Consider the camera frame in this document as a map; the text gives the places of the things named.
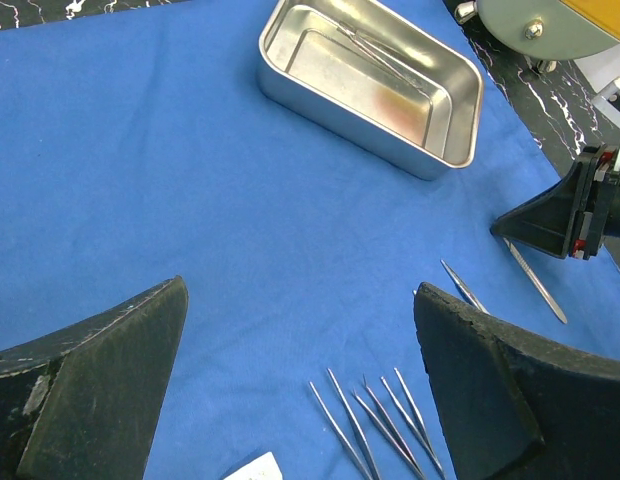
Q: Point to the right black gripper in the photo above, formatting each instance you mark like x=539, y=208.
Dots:
x=576, y=214

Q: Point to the steel forceps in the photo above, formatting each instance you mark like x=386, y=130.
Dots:
x=413, y=418
x=383, y=422
x=355, y=442

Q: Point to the white cylindrical drawer container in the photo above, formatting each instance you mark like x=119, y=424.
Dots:
x=548, y=30

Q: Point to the steel surgical scissors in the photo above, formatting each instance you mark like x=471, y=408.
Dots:
x=463, y=288

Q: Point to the metal instrument tray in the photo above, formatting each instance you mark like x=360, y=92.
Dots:
x=309, y=67

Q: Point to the white suture packet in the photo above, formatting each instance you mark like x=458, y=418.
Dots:
x=264, y=467

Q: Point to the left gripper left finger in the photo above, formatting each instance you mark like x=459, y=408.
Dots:
x=83, y=402

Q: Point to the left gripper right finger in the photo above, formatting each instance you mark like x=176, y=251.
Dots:
x=513, y=404

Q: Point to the blue surgical drape cloth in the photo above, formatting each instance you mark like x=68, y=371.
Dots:
x=137, y=146

